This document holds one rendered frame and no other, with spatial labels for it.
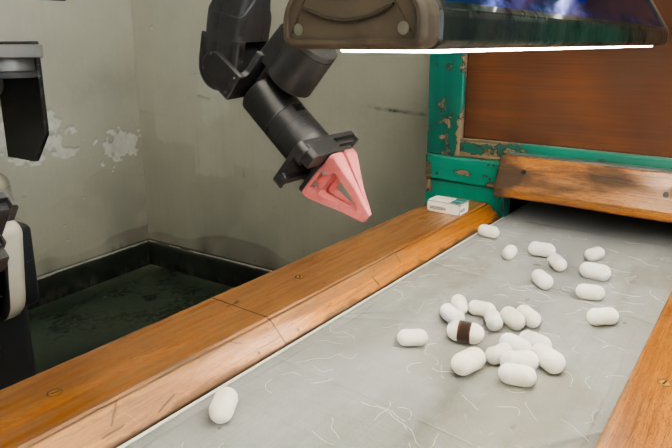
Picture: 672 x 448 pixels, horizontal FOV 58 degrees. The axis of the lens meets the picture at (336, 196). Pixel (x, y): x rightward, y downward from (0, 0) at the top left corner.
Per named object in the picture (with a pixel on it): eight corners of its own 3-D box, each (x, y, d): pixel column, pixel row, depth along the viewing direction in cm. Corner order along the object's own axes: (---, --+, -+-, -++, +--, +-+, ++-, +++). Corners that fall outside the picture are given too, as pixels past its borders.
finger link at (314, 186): (406, 190, 69) (355, 132, 72) (372, 203, 64) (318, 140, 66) (373, 226, 73) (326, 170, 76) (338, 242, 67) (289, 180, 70)
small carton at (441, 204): (426, 210, 103) (427, 199, 102) (436, 206, 106) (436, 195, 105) (459, 216, 99) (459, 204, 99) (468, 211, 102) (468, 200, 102)
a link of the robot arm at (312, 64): (243, 63, 79) (197, 68, 72) (286, -10, 73) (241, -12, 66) (302, 126, 77) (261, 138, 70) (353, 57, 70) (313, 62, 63)
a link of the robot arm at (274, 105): (261, 102, 77) (230, 105, 73) (288, 61, 73) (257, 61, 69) (293, 141, 75) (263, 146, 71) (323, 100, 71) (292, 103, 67)
